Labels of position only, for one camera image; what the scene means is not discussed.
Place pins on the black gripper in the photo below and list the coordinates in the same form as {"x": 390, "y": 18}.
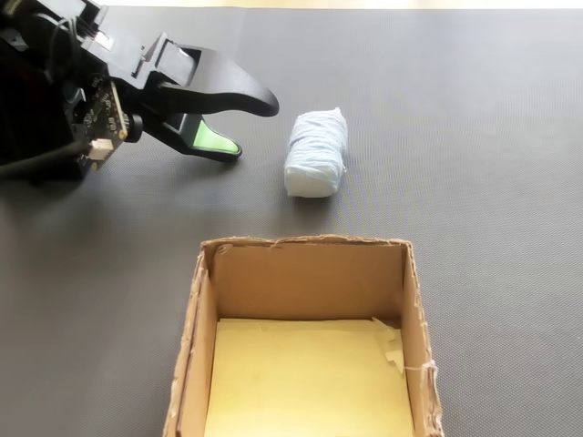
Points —
{"x": 118, "y": 54}

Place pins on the block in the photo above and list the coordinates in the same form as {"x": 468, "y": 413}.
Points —
{"x": 316, "y": 152}

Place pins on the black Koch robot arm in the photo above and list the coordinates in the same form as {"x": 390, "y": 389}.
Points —
{"x": 32, "y": 91}

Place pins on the open brown cardboard box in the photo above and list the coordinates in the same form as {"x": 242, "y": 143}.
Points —
{"x": 300, "y": 282}

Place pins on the yellow paper sheet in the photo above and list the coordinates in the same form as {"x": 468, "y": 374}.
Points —
{"x": 305, "y": 382}

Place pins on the torn pale paper scrap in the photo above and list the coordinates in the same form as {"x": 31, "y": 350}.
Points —
{"x": 391, "y": 343}

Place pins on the camera circuit board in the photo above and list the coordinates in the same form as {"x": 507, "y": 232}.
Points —
{"x": 102, "y": 120}

